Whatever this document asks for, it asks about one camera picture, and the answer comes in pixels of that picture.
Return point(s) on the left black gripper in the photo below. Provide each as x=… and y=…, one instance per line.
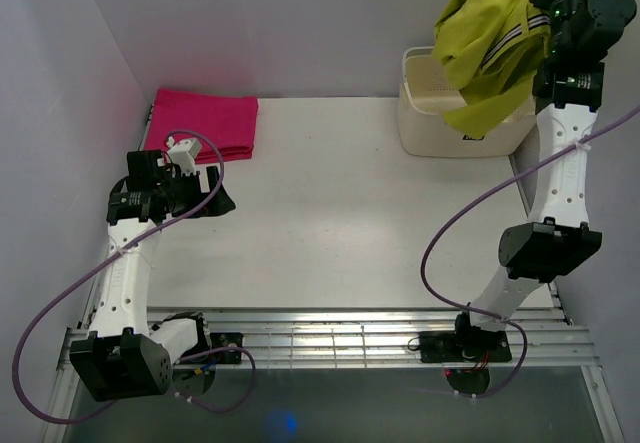
x=194, y=182

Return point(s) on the yellow-green trousers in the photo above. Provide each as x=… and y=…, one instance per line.
x=490, y=51

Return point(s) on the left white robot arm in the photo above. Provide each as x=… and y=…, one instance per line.
x=123, y=356

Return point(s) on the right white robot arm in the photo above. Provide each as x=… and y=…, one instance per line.
x=557, y=238

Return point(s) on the folded pink trousers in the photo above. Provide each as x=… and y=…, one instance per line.
x=228, y=122

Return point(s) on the cream perforated plastic basket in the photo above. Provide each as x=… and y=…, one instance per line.
x=425, y=95

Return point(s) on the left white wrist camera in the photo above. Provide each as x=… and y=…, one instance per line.
x=184, y=154

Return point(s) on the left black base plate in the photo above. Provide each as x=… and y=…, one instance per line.
x=195, y=377

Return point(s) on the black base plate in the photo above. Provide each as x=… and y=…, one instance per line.
x=195, y=377
x=466, y=365

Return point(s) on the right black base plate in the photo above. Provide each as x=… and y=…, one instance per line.
x=466, y=365

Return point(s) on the aluminium rail frame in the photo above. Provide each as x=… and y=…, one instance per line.
x=358, y=377

